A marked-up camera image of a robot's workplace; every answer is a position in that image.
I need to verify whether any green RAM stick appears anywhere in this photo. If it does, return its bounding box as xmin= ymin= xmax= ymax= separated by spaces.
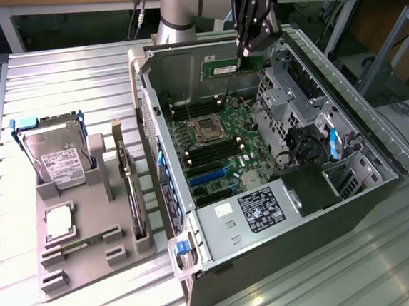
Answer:
xmin=198 ymin=53 xmax=267 ymax=83
xmin=58 ymin=233 xmax=106 ymax=252

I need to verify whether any black RAM slot bank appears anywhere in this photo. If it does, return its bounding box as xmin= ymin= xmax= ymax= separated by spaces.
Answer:
xmin=168 ymin=94 xmax=224 ymax=124
xmin=181 ymin=134 xmax=246 ymax=168

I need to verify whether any metal disk bay cage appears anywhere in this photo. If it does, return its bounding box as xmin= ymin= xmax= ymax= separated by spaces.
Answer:
xmin=252 ymin=38 xmax=335 ymax=135

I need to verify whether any black tripod pole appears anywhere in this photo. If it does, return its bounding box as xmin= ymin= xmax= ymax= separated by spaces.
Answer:
xmin=321 ymin=0 xmax=389 ymax=64

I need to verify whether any CPU socket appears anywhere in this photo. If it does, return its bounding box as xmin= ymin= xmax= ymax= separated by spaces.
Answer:
xmin=186 ymin=113 xmax=225 ymax=145

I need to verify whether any green motherboard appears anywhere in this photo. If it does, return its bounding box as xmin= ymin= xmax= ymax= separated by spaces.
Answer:
xmin=163 ymin=88 xmax=282 ymax=214

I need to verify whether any silver chipset heatsink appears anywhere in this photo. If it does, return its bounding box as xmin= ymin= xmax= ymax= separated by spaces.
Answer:
xmin=239 ymin=170 xmax=266 ymax=190

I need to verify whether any blue expansion slot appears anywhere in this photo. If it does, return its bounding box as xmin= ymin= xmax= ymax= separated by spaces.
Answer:
xmin=187 ymin=168 xmax=230 ymax=188

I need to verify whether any black expansion slot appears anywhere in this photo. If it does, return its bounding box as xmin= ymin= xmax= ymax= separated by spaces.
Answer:
xmin=192 ymin=186 xmax=234 ymax=208

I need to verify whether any grey power supply unit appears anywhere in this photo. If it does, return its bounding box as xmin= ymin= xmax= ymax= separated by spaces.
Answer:
xmin=192 ymin=179 xmax=310 ymax=271

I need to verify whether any open black PC case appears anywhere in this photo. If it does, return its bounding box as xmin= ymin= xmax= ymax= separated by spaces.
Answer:
xmin=125 ymin=17 xmax=409 ymax=306

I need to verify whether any graphics card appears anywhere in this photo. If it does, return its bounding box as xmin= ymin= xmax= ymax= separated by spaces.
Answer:
xmin=109 ymin=116 xmax=151 ymax=240

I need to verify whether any hard disk in blue carrier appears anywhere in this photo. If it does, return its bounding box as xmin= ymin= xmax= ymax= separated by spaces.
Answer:
xmin=9 ymin=108 xmax=99 ymax=195

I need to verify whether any blue case latch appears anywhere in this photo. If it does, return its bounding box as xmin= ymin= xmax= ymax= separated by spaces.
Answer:
xmin=173 ymin=240 xmax=191 ymax=260

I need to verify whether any silver CPU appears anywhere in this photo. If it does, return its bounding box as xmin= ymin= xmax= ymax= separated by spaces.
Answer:
xmin=44 ymin=206 xmax=76 ymax=240

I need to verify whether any grey parts rack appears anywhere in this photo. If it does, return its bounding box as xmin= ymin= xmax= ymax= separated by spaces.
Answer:
xmin=25 ymin=127 xmax=161 ymax=304

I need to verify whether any hanging grey cable with plug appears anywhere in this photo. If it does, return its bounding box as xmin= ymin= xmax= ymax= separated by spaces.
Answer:
xmin=124 ymin=0 xmax=152 ymax=41

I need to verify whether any black wire bundle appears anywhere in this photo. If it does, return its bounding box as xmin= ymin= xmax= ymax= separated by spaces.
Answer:
xmin=272 ymin=123 xmax=333 ymax=171

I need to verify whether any aluminium profile frame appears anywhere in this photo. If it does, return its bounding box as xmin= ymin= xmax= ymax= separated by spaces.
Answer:
xmin=351 ymin=4 xmax=409 ymax=101

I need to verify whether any blue flat wire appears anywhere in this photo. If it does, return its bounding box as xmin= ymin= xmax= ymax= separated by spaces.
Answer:
xmin=326 ymin=126 xmax=345 ymax=161

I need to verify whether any wooden desk with grey frame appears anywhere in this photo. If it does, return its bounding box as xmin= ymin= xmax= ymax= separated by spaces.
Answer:
xmin=0 ymin=0 xmax=165 ymax=56

